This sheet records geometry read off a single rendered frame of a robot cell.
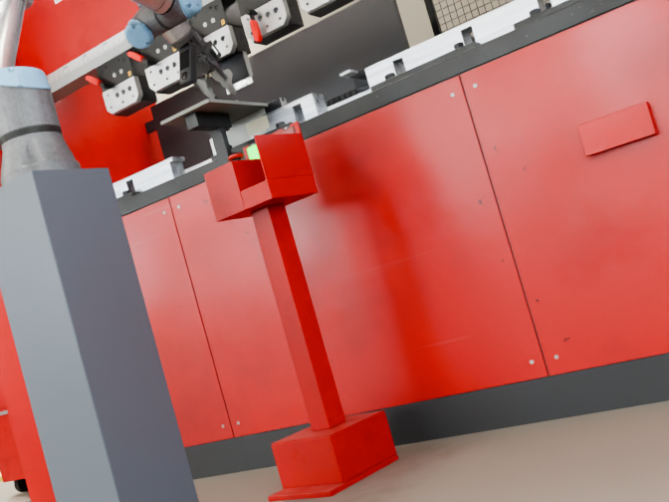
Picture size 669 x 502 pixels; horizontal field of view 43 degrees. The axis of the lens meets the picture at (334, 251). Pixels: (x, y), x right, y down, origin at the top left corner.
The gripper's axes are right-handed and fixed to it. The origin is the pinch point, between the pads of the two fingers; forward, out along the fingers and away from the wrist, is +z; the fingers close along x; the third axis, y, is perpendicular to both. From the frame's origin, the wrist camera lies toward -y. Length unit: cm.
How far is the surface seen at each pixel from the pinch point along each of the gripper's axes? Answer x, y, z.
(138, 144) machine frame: 85, 50, 23
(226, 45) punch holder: -2.3, 13.5, -8.2
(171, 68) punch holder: 19.6, 14.6, -9.5
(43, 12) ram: 67, 40, -39
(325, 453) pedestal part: -30, -93, 49
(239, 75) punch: -1.4, 10.7, 0.5
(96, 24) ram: 45, 31, -28
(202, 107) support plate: -5.1, -16.8, -6.5
